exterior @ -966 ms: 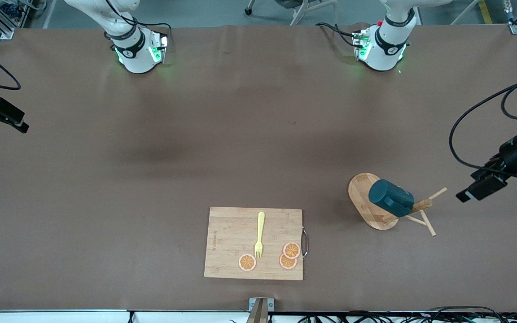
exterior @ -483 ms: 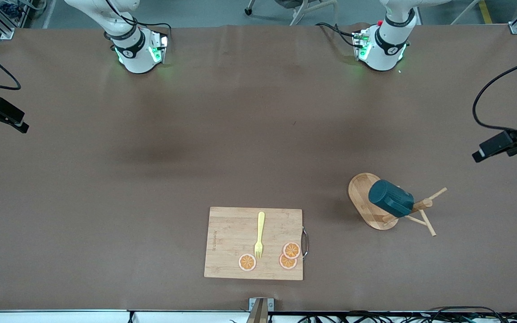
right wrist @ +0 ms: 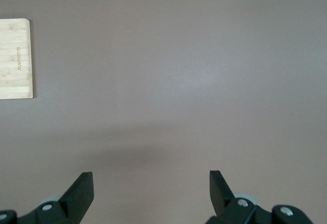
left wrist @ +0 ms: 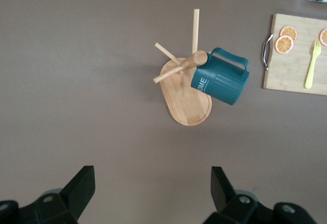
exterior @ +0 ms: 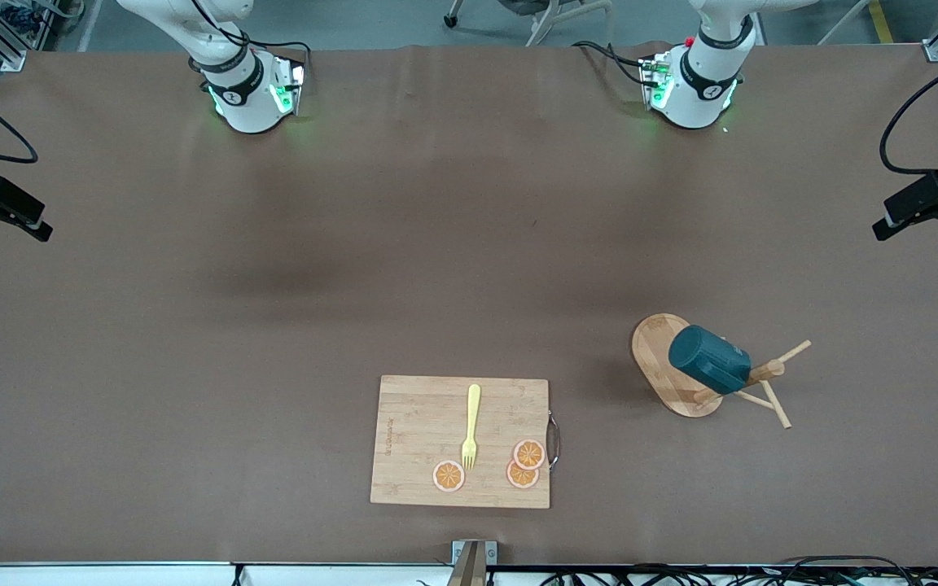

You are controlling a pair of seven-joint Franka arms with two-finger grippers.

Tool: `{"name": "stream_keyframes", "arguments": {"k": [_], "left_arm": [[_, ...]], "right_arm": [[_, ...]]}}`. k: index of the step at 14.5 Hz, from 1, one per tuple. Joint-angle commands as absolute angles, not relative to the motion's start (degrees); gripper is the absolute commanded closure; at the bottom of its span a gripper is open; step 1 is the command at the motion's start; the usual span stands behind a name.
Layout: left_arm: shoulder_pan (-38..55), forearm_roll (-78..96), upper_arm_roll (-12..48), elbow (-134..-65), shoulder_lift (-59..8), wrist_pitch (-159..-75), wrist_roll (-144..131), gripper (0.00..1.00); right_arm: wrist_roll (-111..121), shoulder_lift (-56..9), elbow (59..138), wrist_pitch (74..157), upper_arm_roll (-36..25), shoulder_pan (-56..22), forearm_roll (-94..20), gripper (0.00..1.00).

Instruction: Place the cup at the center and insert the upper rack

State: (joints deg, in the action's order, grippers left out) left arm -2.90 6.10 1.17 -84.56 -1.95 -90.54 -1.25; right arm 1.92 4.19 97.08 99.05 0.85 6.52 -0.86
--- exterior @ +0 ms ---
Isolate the teal mug yellow inside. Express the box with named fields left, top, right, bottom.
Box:
left=668, top=325, right=753, bottom=396

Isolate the wooden mug tree rack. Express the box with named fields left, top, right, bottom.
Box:
left=630, top=313, right=812, bottom=430

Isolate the office chair base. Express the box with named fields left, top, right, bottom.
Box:
left=443, top=0, right=615, bottom=47

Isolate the yellow plastic fork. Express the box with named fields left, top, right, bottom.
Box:
left=461, top=384, right=482, bottom=471

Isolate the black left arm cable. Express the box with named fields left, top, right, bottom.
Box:
left=879, top=53, right=938, bottom=177

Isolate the black base cable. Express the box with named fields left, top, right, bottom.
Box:
left=573, top=39, right=657, bottom=86

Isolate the black cable bundle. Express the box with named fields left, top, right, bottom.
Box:
left=542, top=556, right=938, bottom=586

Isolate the wooden cutting board metal handle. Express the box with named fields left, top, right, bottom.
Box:
left=370, top=374, right=561, bottom=510

